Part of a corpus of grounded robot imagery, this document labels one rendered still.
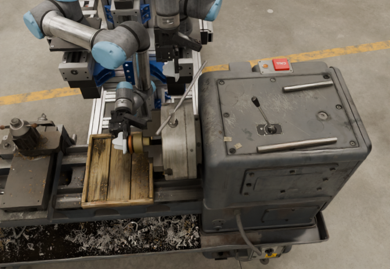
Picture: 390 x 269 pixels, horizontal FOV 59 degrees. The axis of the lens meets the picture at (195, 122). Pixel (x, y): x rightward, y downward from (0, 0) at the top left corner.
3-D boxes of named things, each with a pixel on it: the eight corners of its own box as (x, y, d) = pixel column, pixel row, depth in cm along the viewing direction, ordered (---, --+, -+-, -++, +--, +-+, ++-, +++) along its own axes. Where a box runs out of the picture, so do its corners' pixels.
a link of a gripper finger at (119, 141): (112, 154, 140) (114, 135, 145) (127, 153, 140) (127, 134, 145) (111, 150, 137) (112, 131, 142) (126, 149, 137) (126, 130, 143)
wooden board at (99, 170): (153, 135, 171) (152, 130, 167) (153, 204, 150) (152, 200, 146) (91, 139, 169) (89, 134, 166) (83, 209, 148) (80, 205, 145)
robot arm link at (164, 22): (179, 9, 118) (179, 17, 111) (179, 22, 121) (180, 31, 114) (156, 10, 117) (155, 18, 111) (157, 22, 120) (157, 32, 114)
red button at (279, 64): (285, 61, 146) (286, 57, 145) (289, 71, 143) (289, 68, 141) (271, 61, 146) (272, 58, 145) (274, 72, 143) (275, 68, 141)
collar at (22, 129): (31, 119, 144) (29, 115, 142) (28, 136, 140) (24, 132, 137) (12, 121, 144) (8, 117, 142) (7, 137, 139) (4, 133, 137)
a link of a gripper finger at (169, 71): (163, 81, 130) (161, 58, 124) (179, 81, 130) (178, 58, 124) (163, 86, 127) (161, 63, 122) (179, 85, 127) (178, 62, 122)
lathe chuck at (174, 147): (184, 125, 165) (182, 86, 137) (188, 189, 150) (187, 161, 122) (165, 125, 164) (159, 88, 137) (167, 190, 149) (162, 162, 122)
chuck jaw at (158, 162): (170, 143, 139) (172, 167, 131) (172, 150, 143) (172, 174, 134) (143, 144, 139) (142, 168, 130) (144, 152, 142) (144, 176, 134)
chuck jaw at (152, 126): (170, 132, 145) (169, 104, 141) (170, 135, 140) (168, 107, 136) (144, 133, 144) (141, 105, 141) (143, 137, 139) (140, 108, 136)
